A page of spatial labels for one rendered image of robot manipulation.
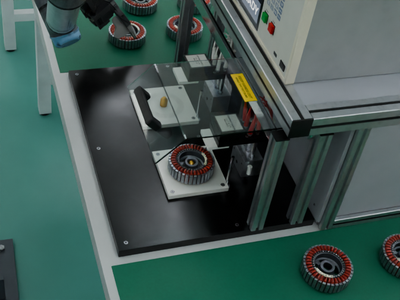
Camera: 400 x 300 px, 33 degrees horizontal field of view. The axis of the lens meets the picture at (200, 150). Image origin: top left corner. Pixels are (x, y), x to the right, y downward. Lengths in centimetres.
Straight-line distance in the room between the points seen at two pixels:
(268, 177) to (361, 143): 21
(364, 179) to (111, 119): 66
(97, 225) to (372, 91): 67
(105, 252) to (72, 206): 109
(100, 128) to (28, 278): 81
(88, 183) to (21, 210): 97
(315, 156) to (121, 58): 79
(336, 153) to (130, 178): 49
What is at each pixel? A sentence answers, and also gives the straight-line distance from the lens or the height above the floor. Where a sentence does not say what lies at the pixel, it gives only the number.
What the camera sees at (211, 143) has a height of 88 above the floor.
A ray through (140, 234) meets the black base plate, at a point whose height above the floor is 77.
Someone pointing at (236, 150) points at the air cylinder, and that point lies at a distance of 168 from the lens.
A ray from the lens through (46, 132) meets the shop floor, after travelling 289.
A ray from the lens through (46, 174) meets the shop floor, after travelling 271.
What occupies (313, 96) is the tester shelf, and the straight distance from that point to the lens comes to 141.
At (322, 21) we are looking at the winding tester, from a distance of 136.
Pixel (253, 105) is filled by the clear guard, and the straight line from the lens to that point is 142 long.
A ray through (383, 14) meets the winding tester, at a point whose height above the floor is 127.
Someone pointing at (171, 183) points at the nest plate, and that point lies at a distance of 162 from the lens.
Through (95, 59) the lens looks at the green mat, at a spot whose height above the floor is 75.
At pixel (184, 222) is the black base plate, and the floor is 77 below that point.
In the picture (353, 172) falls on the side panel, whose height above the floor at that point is 94.
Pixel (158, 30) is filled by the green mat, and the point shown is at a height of 75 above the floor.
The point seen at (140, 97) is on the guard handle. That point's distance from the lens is 140.
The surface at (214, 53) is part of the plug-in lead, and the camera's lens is 179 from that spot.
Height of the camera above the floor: 195
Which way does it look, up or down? 43 degrees down
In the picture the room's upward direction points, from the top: 10 degrees clockwise
